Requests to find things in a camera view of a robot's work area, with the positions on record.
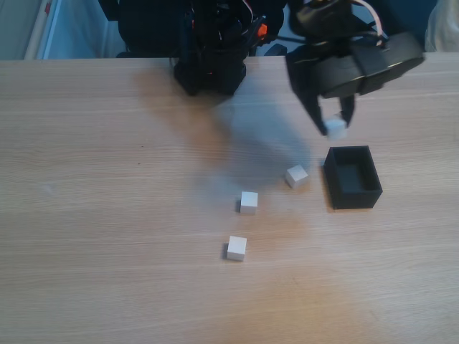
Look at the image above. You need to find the white cube block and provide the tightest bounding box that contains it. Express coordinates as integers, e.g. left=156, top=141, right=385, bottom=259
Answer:
left=239, top=191, right=260, bottom=216
left=323, top=113, right=349, bottom=141
left=284, top=164, right=310, bottom=189
left=226, top=234, right=248, bottom=262

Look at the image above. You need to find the black open box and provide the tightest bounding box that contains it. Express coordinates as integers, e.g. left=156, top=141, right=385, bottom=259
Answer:
left=323, top=145, right=384, bottom=211

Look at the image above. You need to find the person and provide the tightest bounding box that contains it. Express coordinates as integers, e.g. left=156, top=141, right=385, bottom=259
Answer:
left=424, top=0, right=459, bottom=54

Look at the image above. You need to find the white framed board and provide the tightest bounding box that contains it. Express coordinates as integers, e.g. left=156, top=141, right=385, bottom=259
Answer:
left=23, top=0, right=108, bottom=60

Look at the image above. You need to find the black oval camera box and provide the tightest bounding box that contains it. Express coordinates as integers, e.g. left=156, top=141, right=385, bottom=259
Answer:
left=315, top=31, right=427, bottom=100

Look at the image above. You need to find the white and red servo cable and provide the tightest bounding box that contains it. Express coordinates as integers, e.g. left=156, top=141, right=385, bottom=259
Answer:
left=353, top=0, right=391, bottom=47

